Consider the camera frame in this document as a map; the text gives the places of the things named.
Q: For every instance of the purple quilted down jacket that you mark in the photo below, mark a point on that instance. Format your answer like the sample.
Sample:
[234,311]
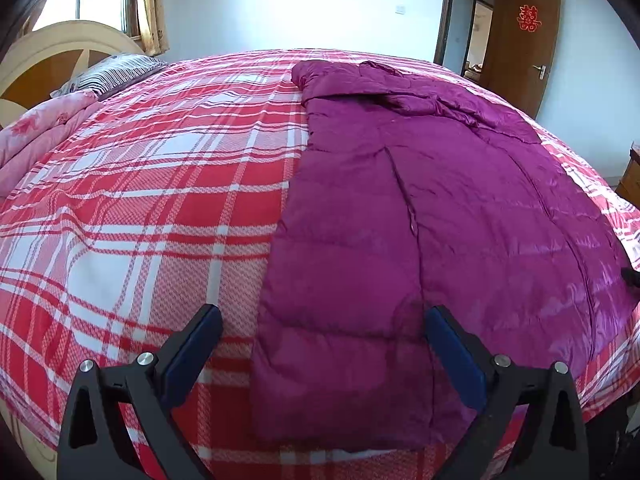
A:
[450,210]

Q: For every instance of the red plaid bed sheet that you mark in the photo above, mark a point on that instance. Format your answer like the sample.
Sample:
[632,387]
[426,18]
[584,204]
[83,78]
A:
[150,185]

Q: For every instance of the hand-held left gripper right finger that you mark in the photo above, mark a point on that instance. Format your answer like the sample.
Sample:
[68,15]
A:
[455,355]

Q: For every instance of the brown wooden door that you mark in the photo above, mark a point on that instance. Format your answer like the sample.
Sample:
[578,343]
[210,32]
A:
[510,60]

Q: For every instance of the narrow yellow curtain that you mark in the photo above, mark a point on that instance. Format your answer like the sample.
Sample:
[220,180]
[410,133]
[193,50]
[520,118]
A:
[152,10]

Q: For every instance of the brown door frame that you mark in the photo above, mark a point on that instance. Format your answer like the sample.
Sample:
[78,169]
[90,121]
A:
[440,25]

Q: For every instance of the wooden cabinet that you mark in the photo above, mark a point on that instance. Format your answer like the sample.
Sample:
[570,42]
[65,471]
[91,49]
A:
[631,175]

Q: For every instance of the red paper door decoration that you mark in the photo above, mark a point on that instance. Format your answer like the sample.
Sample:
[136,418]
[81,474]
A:
[528,17]

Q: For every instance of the pink floral quilt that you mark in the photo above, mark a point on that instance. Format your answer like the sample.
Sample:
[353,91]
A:
[40,125]

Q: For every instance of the cream and brown headboard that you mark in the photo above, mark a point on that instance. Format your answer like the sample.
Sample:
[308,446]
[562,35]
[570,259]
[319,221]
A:
[50,55]

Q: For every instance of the striped pillow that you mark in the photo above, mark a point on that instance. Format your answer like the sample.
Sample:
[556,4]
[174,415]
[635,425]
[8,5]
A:
[110,72]

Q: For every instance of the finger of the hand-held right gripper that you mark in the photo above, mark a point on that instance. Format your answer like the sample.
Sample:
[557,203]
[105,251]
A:
[631,278]

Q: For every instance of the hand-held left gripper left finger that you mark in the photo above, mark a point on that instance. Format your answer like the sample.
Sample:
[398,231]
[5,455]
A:
[192,355]

